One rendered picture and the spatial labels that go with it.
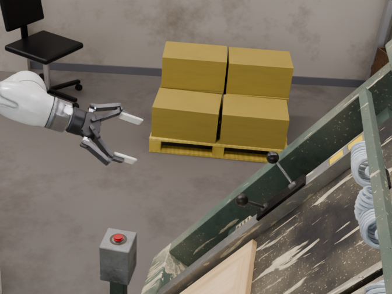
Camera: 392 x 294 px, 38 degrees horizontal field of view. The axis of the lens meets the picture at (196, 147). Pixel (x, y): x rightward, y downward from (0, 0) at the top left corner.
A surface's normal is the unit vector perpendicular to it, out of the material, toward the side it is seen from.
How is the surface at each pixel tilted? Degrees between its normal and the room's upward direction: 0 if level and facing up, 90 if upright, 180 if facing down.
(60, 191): 0
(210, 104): 0
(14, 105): 76
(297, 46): 90
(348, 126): 90
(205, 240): 90
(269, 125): 90
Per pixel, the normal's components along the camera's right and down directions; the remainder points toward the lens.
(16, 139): 0.07, -0.84
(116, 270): -0.18, 0.52
